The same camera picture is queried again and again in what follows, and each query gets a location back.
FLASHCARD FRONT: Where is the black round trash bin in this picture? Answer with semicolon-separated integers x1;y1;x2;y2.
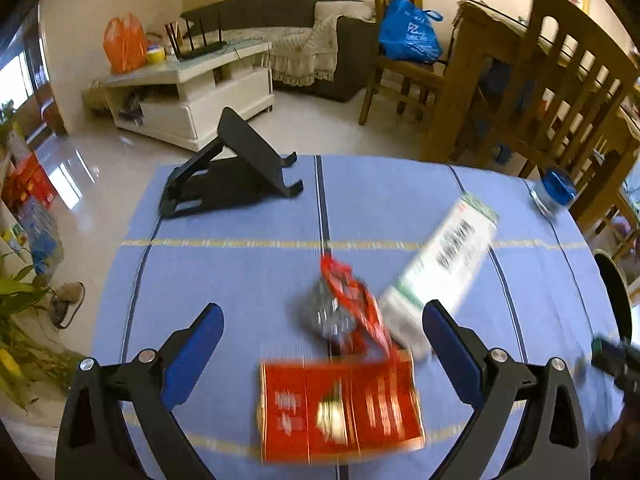
593;249;632;342

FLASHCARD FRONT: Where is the dark sofa with cover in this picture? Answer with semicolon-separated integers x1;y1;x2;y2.
181;0;378;102

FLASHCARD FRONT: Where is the wooden chair holding bag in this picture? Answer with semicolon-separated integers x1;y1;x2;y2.
359;0;444;125

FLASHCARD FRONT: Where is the black tablet stand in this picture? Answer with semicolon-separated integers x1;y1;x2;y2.
160;106;304;219

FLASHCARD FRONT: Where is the small yellow container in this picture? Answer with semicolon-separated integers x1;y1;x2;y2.
146;44;166;65

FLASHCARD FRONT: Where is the blue plastic bag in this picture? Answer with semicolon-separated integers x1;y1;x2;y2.
378;0;442;64

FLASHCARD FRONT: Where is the glass jar blue lid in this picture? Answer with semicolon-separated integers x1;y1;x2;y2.
530;168;577;219

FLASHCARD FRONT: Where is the red flat box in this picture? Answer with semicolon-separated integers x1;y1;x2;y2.
257;351;426;465

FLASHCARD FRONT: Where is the green potted plant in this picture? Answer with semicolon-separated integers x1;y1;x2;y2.
1;247;82;411

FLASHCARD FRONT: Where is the red crate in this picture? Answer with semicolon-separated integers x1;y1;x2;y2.
2;153;58;211

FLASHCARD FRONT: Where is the white tv cabinet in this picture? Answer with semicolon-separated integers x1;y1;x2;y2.
99;39;274;152

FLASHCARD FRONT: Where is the slipper on floor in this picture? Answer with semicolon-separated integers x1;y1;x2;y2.
49;282;86;330

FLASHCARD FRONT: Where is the black wifi router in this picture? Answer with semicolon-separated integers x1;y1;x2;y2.
165;18;228;61

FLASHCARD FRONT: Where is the red crumpled wrapper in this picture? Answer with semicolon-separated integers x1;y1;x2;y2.
302;254;399;361

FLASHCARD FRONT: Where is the wooden chair near table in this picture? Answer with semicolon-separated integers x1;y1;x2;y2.
474;0;638;179

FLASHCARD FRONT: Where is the orange plastic bag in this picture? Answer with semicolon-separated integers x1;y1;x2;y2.
103;13;149;75

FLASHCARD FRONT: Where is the blue striped tablecloth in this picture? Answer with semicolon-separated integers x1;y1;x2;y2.
92;156;622;479

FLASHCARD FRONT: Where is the white green long box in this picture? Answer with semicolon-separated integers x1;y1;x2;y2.
378;193;498;361

